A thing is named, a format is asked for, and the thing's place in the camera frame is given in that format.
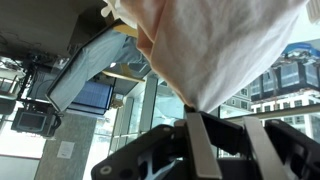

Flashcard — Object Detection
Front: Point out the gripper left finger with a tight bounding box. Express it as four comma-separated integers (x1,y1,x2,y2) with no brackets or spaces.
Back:
184,111,224,180

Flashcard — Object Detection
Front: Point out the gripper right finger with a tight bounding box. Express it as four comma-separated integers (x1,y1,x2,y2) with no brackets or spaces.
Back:
242,115,292,180

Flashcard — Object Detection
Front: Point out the metal window handrail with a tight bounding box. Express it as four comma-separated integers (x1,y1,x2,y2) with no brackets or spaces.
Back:
218,103,320,122

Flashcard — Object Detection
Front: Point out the wooden desk edge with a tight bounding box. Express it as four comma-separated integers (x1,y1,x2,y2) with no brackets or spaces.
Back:
101,68,147,84

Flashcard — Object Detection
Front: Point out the blue screen monitor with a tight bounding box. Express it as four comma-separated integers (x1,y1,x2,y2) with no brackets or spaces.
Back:
66,81,115,117

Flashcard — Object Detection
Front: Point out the white paper notice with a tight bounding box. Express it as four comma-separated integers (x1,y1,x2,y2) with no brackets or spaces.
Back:
56,140,76,160

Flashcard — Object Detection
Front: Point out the grey slanted panel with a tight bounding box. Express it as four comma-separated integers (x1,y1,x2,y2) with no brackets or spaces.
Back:
46,19,129,114

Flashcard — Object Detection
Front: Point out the small black screen device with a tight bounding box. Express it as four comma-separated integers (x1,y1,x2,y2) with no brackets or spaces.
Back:
10,108,63,138

